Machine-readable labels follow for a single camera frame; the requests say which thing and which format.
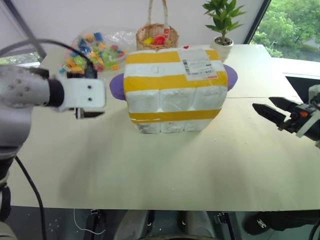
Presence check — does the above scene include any wicker basket with handle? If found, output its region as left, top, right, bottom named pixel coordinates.
left=135, top=0, right=180, bottom=52

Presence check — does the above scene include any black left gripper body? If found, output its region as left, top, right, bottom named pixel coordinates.
left=74, top=107, right=105, bottom=120

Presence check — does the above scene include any purple sheet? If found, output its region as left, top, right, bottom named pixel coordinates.
left=109, top=64, right=238, bottom=101

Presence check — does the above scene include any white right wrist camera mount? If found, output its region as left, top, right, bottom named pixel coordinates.
left=296, top=84, right=320, bottom=148

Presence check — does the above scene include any clear bag of coloured blocks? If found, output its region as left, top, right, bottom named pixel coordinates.
left=61, top=31, right=137, bottom=74

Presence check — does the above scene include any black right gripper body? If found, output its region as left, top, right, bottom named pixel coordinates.
left=278, top=102, right=316, bottom=135

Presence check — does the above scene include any thin white cable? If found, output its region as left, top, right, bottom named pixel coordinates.
left=73, top=208, right=106, bottom=236

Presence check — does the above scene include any black shoe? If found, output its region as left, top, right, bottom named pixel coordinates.
left=243, top=210, right=320, bottom=236

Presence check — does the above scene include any black table leg clamp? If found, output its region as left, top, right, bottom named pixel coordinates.
left=90, top=209, right=104, bottom=236

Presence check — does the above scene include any dark black panel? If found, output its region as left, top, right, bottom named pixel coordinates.
left=284, top=74, right=320, bottom=104

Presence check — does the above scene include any green leafy plant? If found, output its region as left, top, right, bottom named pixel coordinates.
left=202, top=0, right=247, bottom=45

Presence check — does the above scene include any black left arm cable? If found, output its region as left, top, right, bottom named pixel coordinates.
left=14, top=156, right=48, bottom=240
left=0, top=38, right=99, bottom=80

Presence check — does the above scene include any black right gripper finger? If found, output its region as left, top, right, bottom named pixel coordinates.
left=269, top=96, right=297, bottom=114
left=252, top=102, right=292, bottom=131

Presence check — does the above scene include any red toy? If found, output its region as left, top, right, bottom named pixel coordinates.
left=152, top=34, right=167, bottom=46

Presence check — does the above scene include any white package with yellow tape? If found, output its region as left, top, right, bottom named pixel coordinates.
left=124, top=47, right=230, bottom=118

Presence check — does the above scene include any white foam bottle tray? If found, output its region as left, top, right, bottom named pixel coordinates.
left=128, top=108, right=225, bottom=135

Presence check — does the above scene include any white plant pot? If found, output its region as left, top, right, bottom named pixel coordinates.
left=210, top=36, right=235, bottom=62

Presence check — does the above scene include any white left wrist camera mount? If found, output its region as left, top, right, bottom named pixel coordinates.
left=55, top=72, right=106, bottom=114

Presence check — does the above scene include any black window frame bar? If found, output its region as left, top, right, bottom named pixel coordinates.
left=243, top=0, right=272, bottom=45
left=0, top=0, right=47, bottom=60

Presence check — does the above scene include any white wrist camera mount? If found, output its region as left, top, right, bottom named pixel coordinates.
left=55, top=72, right=106, bottom=114
left=296, top=84, right=320, bottom=148

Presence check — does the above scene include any black curved cable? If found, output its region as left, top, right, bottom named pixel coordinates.
left=308, top=219, right=320, bottom=240

